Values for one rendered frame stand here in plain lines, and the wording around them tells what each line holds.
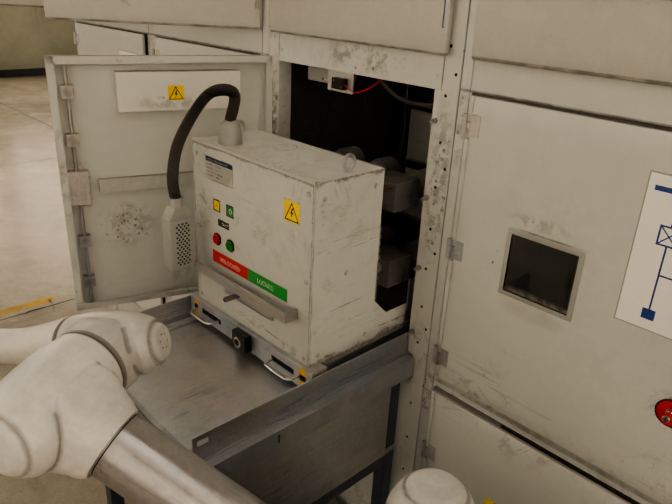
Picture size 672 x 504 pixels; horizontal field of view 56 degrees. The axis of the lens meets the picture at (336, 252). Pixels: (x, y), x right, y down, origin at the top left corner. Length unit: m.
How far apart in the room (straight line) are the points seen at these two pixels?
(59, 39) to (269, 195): 11.74
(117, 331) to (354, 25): 0.99
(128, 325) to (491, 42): 0.91
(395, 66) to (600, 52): 0.52
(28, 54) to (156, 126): 11.06
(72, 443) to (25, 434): 0.06
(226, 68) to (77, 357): 1.17
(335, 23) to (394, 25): 0.20
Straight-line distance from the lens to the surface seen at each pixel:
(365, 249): 1.53
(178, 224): 1.70
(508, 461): 1.69
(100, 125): 1.91
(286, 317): 1.49
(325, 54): 1.78
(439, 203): 1.56
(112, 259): 2.03
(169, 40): 2.42
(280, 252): 1.50
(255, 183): 1.52
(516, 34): 1.38
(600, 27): 1.30
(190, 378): 1.67
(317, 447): 1.66
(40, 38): 13.00
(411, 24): 1.54
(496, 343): 1.55
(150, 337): 1.04
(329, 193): 1.39
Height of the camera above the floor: 1.79
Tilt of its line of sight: 23 degrees down
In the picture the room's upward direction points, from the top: 3 degrees clockwise
